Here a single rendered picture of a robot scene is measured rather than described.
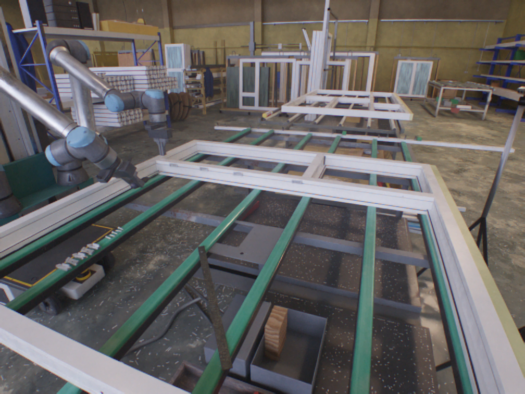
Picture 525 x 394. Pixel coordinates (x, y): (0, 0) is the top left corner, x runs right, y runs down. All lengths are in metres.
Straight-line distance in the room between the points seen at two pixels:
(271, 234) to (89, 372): 0.68
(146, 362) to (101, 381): 1.20
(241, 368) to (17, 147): 1.83
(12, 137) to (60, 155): 0.94
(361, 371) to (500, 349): 0.27
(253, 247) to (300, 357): 0.37
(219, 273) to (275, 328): 0.53
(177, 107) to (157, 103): 6.04
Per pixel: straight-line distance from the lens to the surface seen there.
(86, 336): 2.08
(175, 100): 7.81
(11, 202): 1.96
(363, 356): 0.72
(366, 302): 0.83
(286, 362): 1.01
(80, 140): 1.21
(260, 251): 0.98
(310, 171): 1.44
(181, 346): 1.84
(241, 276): 1.33
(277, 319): 0.93
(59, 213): 1.35
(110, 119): 5.84
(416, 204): 1.34
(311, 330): 1.06
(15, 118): 2.22
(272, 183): 1.38
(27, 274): 2.18
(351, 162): 1.71
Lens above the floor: 1.43
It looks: 25 degrees down
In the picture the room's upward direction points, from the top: straight up
